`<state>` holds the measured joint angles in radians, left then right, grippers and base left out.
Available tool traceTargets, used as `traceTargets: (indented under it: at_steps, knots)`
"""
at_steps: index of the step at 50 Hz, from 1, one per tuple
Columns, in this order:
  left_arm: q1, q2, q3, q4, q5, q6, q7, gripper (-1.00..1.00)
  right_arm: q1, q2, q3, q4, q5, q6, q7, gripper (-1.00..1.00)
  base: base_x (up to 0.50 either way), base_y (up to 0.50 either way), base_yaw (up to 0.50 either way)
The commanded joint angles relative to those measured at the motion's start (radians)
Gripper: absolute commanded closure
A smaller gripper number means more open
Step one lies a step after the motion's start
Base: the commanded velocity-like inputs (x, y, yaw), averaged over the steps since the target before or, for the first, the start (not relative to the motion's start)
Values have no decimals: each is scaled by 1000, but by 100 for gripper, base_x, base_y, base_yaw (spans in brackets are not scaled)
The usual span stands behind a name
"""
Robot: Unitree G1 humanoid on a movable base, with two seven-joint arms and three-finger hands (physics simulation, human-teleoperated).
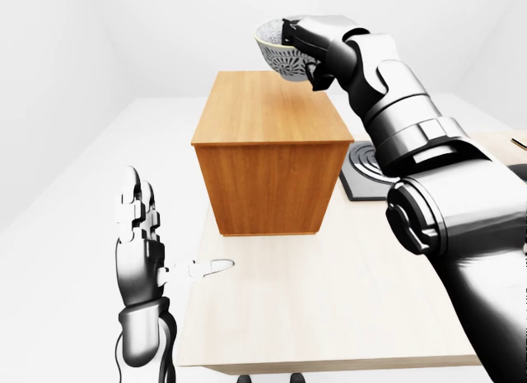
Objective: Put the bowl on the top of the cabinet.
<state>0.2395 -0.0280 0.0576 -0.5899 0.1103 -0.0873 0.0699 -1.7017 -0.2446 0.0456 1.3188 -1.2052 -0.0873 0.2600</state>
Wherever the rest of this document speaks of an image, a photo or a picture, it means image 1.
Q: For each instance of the wooden cabinet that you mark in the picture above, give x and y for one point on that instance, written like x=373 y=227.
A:
x=267 y=152

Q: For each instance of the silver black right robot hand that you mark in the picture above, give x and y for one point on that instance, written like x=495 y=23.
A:
x=319 y=39

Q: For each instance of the flat dark stove plate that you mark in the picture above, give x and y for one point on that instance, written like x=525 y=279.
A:
x=362 y=177

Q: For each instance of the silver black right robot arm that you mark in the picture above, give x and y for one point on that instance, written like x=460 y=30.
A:
x=432 y=202

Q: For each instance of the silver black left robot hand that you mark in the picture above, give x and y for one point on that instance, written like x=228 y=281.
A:
x=133 y=272

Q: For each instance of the grey patterned bowl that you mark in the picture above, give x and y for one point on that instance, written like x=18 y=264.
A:
x=273 y=53

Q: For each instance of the small dark shape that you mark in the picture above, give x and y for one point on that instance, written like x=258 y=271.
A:
x=244 y=379
x=297 y=379

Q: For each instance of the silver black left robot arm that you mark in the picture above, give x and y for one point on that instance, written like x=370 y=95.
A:
x=140 y=337

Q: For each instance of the thin dark brass-edged object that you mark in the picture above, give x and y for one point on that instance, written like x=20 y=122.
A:
x=519 y=143

